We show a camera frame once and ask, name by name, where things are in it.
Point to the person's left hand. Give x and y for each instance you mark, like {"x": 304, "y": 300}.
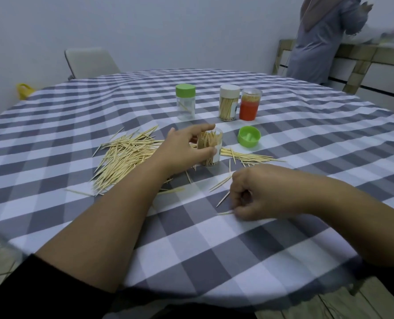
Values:
{"x": 175, "y": 152}

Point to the person's right hand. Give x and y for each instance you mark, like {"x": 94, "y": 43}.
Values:
{"x": 270, "y": 192}

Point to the person's right fingers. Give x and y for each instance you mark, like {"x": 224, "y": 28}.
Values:
{"x": 239, "y": 202}

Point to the person's left thumb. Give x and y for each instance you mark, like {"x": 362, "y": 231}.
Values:
{"x": 207, "y": 153}

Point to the clear toothpick jar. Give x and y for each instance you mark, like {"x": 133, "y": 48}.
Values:
{"x": 216, "y": 152}

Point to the person's right forearm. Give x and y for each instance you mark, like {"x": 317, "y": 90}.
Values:
{"x": 359, "y": 219}

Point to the person's left forearm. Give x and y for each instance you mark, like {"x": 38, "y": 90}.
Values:
{"x": 110, "y": 222}

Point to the bundle of wooden toothpicks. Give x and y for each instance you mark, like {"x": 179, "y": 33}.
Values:
{"x": 210, "y": 140}

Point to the green plastic jar lid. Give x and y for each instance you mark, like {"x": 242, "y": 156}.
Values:
{"x": 249, "y": 136}

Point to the toothpick jar with white lid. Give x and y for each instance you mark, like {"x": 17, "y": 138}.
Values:
{"x": 229, "y": 102}

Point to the clear jar with green lid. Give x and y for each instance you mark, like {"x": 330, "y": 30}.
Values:
{"x": 185, "y": 101}

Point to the clear jar with red label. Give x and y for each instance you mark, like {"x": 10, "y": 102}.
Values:
{"x": 249, "y": 106}

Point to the grey white checkered tablecloth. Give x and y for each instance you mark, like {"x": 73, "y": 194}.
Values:
{"x": 283, "y": 136}

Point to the pile of loose wooden toothpicks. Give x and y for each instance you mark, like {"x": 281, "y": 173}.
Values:
{"x": 123, "y": 156}

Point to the beige chair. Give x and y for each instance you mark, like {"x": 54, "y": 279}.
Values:
{"x": 90, "y": 63}

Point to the person's black right sleeve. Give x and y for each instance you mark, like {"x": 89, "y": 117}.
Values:
{"x": 393, "y": 282}

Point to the person's black sleeve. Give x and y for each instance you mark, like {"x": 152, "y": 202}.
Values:
{"x": 40, "y": 292}
{"x": 393, "y": 282}

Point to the tiled counter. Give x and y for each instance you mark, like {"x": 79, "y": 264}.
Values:
{"x": 376, "y": 69}

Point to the yellow plastic object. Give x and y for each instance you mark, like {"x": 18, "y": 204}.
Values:
{"x": 24, "y": 91}

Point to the person's black left sleeve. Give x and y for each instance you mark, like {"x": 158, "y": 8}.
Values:
{"x": 40, "y": 292}

